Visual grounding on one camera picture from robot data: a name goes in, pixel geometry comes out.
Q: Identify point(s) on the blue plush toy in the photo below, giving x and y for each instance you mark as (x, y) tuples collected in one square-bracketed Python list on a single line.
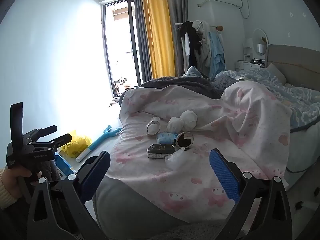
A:
[(192, 71)]

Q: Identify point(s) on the clothes rack rod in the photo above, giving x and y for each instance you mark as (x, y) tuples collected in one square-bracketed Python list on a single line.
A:
[(217, 26)]

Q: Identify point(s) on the yellow curtain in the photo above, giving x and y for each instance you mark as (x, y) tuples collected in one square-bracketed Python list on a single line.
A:
[(157, 30)]

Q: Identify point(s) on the white tape roll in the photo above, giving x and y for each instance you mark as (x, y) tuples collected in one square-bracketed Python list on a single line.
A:
[(153, 127)]

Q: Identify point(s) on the small white tissue ball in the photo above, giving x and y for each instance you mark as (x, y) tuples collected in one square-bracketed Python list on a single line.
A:
[(174, 125)]

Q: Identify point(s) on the round white mirror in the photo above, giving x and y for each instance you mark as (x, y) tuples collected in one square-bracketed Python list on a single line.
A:
[(260, 36)]

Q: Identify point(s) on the grey fleece blanket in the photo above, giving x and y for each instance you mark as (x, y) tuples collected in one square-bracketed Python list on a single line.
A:
[(175, 82)]

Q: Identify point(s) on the pink printed blanket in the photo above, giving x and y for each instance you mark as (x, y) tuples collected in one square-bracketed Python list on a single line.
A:
[(200, 177)]

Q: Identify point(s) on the white table lamp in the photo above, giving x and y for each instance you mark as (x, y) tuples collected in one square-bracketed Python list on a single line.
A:
[(260, 48)]

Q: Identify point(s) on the grey curtain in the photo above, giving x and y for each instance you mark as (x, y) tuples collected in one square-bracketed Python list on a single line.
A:
[(177, 10), (141, 30)]

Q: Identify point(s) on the cloud patterned quilt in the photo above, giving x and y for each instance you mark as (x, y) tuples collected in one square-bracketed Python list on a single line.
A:
[(282, 87)]

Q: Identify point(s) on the grey upholstered bed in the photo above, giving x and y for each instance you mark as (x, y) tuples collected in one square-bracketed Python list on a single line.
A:
[(295, 62)]

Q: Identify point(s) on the light blue hanging garment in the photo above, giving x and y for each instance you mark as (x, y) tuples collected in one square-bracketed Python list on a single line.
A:
[(216, 52)]

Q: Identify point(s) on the yellow plastic bag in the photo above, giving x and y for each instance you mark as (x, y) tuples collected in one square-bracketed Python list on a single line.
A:
[(75, 143)]

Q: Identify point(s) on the round dark tape roll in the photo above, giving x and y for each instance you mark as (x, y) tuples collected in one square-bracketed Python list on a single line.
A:
[(184, 140)]

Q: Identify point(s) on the blue tissue packet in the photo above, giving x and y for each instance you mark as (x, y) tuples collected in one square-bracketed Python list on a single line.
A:
[(165, 137)]

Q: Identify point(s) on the black hanging garment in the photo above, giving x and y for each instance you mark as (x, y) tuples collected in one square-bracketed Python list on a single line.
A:
[(191, 45)]

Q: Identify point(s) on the white dressing table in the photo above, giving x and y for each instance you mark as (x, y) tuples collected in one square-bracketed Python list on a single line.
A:
[(247, 65)]

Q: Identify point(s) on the white hanging shirt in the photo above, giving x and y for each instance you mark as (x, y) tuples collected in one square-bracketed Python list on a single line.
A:
[(187, 43)]

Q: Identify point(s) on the person's left hand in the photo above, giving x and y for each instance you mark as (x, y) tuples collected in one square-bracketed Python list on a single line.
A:
[(11, 182)]

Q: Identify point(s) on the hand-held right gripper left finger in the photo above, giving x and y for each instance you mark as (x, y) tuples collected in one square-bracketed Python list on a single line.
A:
[(96, 177)]

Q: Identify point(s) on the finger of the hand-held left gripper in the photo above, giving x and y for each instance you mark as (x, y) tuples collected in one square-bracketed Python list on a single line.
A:
[(62, 138), (48, 129)]

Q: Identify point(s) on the white hanging jacket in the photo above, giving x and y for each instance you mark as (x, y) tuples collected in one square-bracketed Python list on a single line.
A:
[(203, 42)]

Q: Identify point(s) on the clear plastic bag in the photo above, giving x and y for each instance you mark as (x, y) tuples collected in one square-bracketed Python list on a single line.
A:
[(176, 158)]

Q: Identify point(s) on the balcony glass door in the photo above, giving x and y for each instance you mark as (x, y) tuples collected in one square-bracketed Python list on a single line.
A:
[(120, 47)]

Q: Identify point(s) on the person's left forearm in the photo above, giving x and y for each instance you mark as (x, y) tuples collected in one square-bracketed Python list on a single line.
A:
[(5, 197)]

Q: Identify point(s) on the grey fluffy rug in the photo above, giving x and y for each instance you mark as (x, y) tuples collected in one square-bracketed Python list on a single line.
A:
[(48, 170)]

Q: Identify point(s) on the white sock pair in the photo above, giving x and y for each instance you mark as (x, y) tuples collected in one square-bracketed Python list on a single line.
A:
[(188, 120)]

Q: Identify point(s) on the blue dinosaur stick toy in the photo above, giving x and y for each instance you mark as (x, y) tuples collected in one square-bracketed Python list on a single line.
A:
[(100, 140)]

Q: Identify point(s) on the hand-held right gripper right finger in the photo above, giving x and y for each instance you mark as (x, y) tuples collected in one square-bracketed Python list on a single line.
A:
[(223, 177)]

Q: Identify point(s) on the beige pillow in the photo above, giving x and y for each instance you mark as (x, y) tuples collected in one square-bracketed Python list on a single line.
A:
[(276, 71)]

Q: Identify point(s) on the blue cardboard box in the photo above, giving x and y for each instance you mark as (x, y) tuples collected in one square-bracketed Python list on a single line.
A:
[(63, 165)]

